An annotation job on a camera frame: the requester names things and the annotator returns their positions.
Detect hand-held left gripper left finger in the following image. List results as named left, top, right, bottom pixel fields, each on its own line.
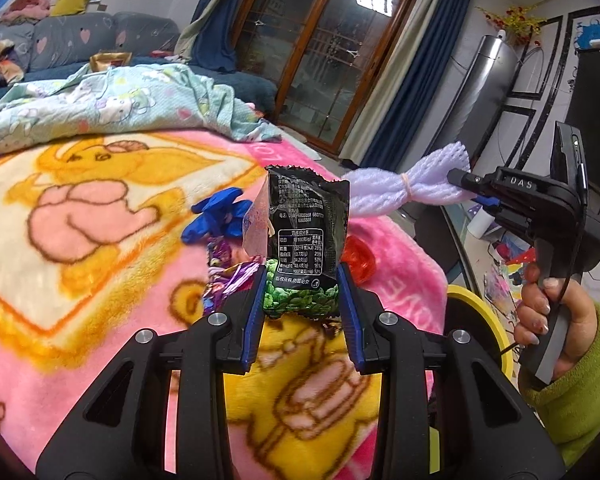
left=36, top=262, right=267, bottom=480

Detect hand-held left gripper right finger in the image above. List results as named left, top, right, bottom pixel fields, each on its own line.
left=336, top=261, right=566, bottom=480

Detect colourful foil candy wrapper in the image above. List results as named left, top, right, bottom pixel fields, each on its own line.
left=202, top=237, right=266, bottom=318

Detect white foam fruit net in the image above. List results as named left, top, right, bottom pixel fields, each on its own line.
left=340, top=141, right=473, bottom=218

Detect black and green snack packet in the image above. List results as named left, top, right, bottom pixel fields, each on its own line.
left=241, top=164, right=352, bottom=322

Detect yellow-rimmed black bin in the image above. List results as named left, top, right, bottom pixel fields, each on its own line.
left=429, top=284, right=518, bottom=480

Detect person's right forearm green sleeve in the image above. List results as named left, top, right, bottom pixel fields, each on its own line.
left=517, top=304, right=600, bottom=468

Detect person's right hand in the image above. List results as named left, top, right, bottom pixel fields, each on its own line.
left=512, top=265, right=600, bottom=382

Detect white cylindrical container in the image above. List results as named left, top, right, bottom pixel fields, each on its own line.
left=467, top=205, right=496, bottom=238

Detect glass television stand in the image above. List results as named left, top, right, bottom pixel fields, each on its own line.
left=415, top=195, right=531, bottom=321

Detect red plastic wrapper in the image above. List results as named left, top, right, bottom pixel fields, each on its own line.
left=341, top=237, right=377, bottom=283

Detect silver tower air conditioner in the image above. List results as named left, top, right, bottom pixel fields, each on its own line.
left=437, top=35, right=523, bottom=171

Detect crumpled blue glove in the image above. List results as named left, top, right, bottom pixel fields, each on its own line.
left=181, top=187, right=253, bottom=246

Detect black television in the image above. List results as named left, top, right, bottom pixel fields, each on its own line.
left=562, top=50, right=600, bottom=221

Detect blue curtain with beige lining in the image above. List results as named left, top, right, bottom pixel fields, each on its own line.
left=175, top=0, right=266, bottom=73
left=340, top=0, right=481, bottom=171

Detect yellow artificial flowers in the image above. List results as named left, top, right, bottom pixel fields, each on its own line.
left=476, top=5, right=548, bottom=46

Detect pink printed blanket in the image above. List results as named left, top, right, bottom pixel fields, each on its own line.
left=0, top=127, right=448, bottom=480

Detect wooden-framed glass door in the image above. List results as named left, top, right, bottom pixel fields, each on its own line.
left=230, top=0, right=428, bottom=153

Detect light blue printed quilt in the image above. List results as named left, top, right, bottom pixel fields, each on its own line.
left=0, top=62, right=283, bottom=158

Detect golden box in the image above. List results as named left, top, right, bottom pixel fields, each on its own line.
left=90, top=51, right=132, bottom=73

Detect grey-blue heart-print sofa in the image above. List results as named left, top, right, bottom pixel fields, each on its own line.
left=0, top=11, right=278, bottom=116

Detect yellow cushion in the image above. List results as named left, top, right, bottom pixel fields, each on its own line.
left=50, top=0, right=88, bottom=17

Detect red and pink clothes pile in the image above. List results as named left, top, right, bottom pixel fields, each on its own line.
left=0, top=0, right=51, bottom=23

